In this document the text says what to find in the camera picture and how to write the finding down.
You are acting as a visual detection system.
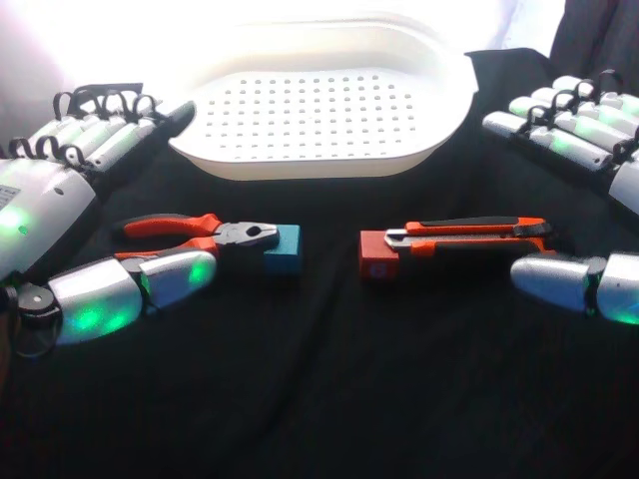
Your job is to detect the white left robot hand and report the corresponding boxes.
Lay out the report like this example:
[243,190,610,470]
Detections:
[0,82,221,358]

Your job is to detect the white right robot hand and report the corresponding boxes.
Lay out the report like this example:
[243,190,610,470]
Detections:
[481,69,639,325]

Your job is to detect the orange utility knife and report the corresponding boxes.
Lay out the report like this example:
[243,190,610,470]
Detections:
[383,216,555,260]

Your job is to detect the orange-handled pliers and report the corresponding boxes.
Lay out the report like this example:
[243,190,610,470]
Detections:
[113,213,279,263]

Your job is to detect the white perforated plastic tray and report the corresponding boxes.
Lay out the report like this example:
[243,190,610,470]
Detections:
[168,22,478,182]

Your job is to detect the dark backdrop curtain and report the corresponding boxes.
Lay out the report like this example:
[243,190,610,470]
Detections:
[548,0,639,81]

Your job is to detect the red block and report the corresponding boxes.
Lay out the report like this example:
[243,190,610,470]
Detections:
[358,230,400,280]

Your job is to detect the blue block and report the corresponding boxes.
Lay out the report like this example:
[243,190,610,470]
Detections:
[263,224,305,277]

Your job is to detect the black table cloth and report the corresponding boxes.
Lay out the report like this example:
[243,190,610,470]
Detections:
[0,47,639,479]

